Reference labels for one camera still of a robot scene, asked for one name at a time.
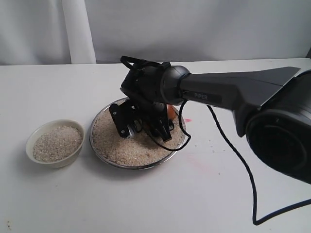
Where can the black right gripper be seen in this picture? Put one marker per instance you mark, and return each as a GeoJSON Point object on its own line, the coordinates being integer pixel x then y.
{"type": "Point", "coordinates": [142, 86]}

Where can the brown wooden cup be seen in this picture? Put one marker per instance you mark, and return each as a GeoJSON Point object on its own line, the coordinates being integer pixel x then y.
{"type": "Point", "coordinates": [171, 112]}

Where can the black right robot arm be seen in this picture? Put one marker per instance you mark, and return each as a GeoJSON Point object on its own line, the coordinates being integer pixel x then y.
{"type": "Point", "coordinates": [271, 108]}

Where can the rice in steel tray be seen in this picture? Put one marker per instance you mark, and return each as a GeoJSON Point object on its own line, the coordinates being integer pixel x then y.
{"type": "Point", "coordinates": [137, 152]}

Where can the uncooked white rice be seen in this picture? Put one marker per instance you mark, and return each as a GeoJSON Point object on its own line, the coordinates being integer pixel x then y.
{"type": "Point", "coordinates": [57, 144]}

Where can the white ceramic bowl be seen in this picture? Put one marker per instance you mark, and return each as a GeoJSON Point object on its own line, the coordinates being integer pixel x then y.
{"type": "Point", "coordinates": [46, 128]}

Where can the white backdrop curtain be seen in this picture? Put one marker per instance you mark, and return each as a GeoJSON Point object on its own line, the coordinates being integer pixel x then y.
{"type": "Point", "coordinates": [37, 32]}

